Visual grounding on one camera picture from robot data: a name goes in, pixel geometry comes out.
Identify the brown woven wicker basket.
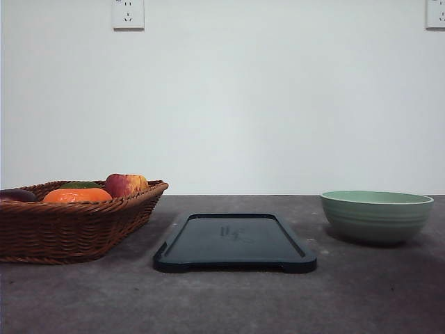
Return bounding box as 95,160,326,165
0,174,168,264

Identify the dark green avocado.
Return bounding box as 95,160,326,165
59,182,104,189

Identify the red yellow apple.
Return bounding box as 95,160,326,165
106,173,149,198

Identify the white wall socket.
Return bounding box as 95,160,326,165
111,0,145,33
423,0,445,32

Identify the white wall socket right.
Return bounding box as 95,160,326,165
423,0,445,32

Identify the dark purple eggplant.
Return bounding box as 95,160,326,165
0,189,37,202

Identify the dark rectangular serving tray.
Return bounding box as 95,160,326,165
154,213,317,273

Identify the light green ceramic bowl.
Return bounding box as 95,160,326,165
320,191,434,244

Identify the orange tangerine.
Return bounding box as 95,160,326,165
43,188,112,203

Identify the white wall socket left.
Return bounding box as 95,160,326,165
111,0,145,33

